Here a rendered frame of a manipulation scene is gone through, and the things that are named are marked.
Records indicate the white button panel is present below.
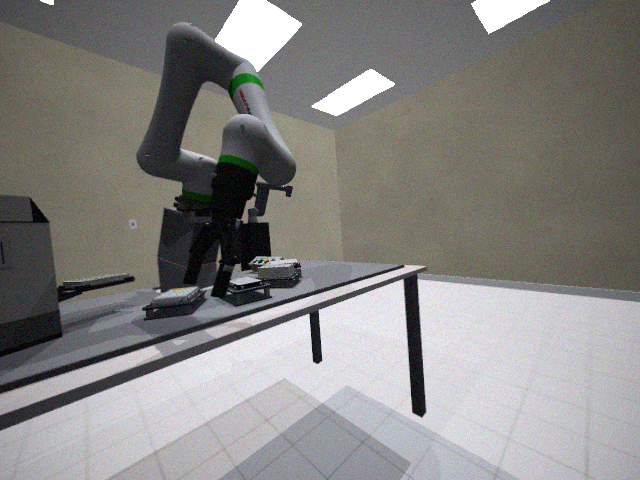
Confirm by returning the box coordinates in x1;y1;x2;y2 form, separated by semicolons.
248;256;284;274

